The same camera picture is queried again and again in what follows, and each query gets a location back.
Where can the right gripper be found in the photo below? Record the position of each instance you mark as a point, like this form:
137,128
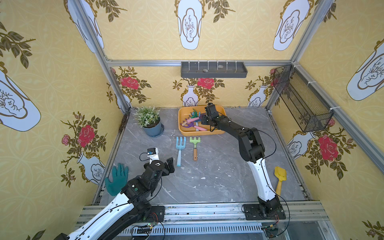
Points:
207,119

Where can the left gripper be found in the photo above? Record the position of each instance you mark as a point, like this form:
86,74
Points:
162,166

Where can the yellow storage tray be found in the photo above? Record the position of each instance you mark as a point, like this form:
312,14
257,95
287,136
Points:
190,132

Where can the light green hand rake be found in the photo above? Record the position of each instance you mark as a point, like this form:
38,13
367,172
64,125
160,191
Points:
195,141

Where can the light blue hand fork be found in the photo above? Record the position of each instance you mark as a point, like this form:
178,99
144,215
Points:
180,145

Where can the dark green hand rake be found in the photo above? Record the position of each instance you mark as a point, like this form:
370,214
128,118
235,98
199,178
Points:
195,115

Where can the purple fork pink handle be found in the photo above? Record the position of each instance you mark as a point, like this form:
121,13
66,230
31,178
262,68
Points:
190,120

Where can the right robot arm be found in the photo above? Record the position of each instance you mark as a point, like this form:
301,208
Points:
252,150

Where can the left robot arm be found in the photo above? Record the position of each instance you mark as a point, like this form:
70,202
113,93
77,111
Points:
129,206

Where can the green rubber glove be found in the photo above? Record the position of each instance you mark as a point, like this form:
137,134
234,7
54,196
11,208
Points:
119,176

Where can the potted green plant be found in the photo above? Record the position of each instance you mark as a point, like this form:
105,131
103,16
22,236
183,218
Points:
149,120

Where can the yellow toy shovel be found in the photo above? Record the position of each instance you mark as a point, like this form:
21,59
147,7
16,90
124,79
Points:
281,175

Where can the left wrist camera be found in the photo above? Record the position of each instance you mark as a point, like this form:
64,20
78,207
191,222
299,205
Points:
153,154

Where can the purple rake pink handle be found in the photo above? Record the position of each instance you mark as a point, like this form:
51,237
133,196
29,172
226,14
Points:
192,125

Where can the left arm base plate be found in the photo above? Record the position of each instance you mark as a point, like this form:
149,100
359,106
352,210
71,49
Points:
155,214

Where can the black wire mesh basket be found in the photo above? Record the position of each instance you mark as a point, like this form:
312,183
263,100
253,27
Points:
308,108

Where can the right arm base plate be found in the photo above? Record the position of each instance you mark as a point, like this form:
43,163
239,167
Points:
253,212

